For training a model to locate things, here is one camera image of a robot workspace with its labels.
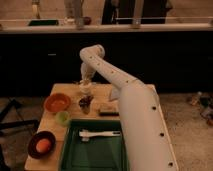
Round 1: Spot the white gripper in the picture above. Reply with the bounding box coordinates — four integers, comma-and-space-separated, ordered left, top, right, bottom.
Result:
79, 62, 96, 87

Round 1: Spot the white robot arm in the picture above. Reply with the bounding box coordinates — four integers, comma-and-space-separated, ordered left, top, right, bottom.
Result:
80, 45, 179, 171

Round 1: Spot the orange red bowl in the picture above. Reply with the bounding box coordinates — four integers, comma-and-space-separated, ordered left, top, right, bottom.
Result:
44, 93, 71, 113

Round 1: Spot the dark bowl with orange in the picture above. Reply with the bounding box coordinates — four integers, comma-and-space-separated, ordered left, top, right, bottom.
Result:
28, 131, 56, 159

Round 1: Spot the white cup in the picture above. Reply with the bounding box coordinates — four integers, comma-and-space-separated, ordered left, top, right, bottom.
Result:
79, 84, 91, 95

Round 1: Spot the dark glass with utensils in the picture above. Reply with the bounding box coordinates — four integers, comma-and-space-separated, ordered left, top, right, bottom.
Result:
79, 96, 93, 114

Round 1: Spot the wooden table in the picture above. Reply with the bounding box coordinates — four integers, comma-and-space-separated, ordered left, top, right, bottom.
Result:
24, 83, 180, 171

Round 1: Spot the grey blue cloth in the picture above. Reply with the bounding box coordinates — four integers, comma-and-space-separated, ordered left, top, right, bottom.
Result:
109, 87, 120, 101

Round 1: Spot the brown sponge block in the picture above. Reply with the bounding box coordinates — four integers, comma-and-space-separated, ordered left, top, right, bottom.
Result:
99, 105, 119, 116

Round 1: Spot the small green cup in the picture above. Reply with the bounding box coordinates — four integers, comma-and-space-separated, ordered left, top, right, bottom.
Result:
55, 111, 70, 127

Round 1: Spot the white brush in tray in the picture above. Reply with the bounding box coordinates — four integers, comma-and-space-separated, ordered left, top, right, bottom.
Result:
79, 130, 121, 142

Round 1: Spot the green plastic tray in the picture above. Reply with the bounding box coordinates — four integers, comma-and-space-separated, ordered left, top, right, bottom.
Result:
58, 119, 129, 171

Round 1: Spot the black folding stand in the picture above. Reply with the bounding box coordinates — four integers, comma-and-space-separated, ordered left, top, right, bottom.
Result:
0, 99, 39, 171

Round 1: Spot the person in background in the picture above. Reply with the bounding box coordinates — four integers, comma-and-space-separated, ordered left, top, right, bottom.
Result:
102, 0, 119, 25

